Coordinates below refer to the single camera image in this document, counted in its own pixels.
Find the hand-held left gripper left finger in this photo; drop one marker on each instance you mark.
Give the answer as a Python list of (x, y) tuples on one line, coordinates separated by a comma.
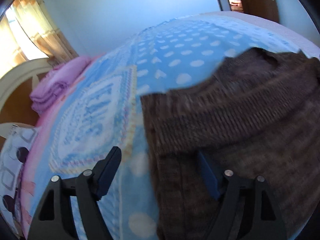
[(110, 170)]

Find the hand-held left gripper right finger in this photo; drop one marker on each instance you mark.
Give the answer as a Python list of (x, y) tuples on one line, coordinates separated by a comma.
[(208, 177)]

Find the brown knitted sweater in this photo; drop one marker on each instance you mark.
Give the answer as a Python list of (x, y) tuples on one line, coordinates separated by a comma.
[(250, 117)]

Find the folded pink blanket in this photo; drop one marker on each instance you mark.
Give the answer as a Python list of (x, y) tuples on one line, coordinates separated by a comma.
[(60, 85)]

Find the white patterned pillow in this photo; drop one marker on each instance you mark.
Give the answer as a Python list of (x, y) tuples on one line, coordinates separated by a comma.
[(10, 155)]

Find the blue pink printed bed sheet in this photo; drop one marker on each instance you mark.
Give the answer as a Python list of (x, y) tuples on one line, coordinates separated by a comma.
[(175, 55)]

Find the white wooden headboard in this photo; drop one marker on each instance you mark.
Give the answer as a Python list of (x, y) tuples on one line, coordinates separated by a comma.
[(15, 75)]

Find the yellow patterned curtain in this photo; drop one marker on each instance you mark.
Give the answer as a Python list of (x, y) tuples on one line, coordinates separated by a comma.
[(10, 47), (45, 30)]

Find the brown wooden door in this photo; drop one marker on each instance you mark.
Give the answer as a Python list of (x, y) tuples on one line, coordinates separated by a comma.
[(257, 0)]

